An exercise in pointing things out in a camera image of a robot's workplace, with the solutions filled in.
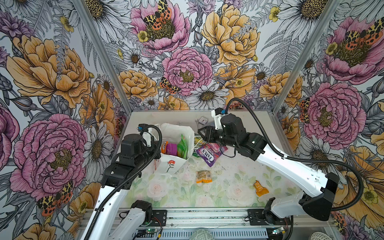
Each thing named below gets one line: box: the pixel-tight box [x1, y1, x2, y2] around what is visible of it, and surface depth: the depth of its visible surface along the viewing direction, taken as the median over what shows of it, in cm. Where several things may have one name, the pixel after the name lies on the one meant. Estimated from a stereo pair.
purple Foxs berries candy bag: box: [196, 142, 229, 168], surface depth 96 cm
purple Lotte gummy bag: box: [165, 143, 178, 156], surface depth 84 cm
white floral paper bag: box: [153, 123, 195, 176], surface depth 80 cm
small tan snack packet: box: [195, 170, 213, 184], surface depth 87 cm
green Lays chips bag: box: [177, 134, 188, 159], surface depth 83 cm
